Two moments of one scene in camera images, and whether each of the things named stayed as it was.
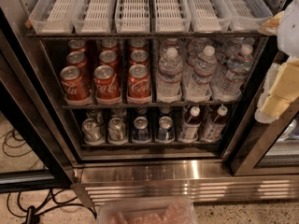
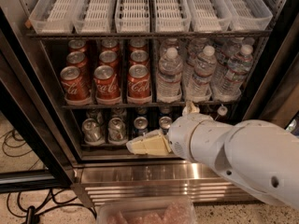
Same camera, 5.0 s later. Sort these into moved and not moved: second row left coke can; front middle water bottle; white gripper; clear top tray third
Moved: white gripper
Not moved: second row left coke can; front middle water bottle; clear top tray third
